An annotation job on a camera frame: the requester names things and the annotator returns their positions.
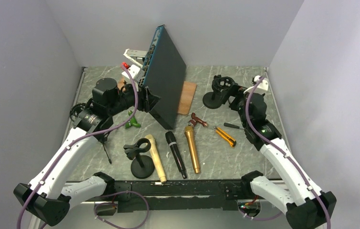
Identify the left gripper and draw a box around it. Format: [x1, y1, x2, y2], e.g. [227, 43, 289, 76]
[108, 80, 162, 116]

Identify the light gold microphone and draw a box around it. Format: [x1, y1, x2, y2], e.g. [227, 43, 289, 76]
[145, 135, 167, 183]

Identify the black microphone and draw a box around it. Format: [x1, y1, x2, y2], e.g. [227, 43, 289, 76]
[165, 131, 187, 179]

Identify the dark gold microphone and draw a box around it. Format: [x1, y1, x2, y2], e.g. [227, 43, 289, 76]
[184, 126, 201, 174]

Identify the black round-base mic stand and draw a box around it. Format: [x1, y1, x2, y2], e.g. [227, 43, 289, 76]
[123, 138, 155, 179]

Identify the black tripod shock-mount stand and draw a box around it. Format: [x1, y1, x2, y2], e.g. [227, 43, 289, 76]
[69, 103, 112, 164]

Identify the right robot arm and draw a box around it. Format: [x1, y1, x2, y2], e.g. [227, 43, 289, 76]
[229, 85, 337, 229]

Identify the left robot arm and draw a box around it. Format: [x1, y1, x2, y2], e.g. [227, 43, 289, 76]
[13, 78, 160, 226]

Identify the green plastic tap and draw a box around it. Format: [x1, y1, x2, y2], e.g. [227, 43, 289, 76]
[124, 110, 141, 129]

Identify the wooden board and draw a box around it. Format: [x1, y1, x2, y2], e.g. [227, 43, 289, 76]
[116, 77, 197, 115]

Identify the yellow utility knife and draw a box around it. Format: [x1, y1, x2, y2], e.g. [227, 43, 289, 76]
[213, 126, 237, 148]

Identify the red brown tap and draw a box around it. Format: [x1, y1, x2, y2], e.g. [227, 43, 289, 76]
[188, 113, 208, 127]

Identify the black handled hammer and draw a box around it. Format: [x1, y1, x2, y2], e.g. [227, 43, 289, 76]
[223, 123, 243, 129]

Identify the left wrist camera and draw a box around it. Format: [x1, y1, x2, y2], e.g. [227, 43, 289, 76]
[122, 62, 144, 83]

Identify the blue network switch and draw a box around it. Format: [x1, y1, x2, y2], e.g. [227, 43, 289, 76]
[139, 25, 186, 130]

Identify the white bracket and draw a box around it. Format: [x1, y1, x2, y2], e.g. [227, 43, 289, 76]
[123, 49, 147, 68]

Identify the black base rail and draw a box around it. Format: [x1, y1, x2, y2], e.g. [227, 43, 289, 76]
[114, 179, 258, 213]

